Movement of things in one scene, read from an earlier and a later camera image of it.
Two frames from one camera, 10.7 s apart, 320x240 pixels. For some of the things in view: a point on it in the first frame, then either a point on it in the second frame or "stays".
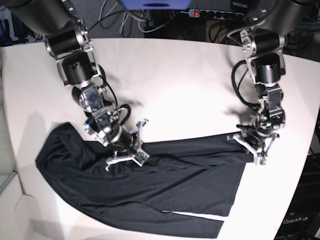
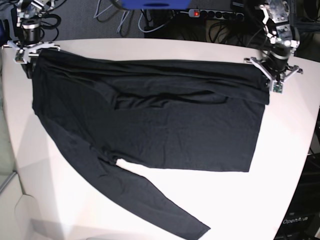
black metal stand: (302, 220) stays
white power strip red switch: (214, 14) stays
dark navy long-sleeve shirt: (199, 176) → (189, 114)
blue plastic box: (156, 4) stays
